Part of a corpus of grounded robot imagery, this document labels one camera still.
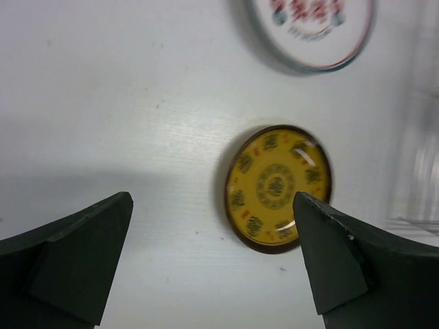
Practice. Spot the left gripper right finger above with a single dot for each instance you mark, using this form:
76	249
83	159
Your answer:
362	276

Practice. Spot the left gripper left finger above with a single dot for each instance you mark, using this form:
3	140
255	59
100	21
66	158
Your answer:
60	274

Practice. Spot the yellow patterned plate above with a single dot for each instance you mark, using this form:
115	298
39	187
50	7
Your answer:
264	175

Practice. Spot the white plate red characters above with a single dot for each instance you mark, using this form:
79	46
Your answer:
312	37

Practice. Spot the wire dish rack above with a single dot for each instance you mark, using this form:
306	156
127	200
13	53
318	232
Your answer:
412	201

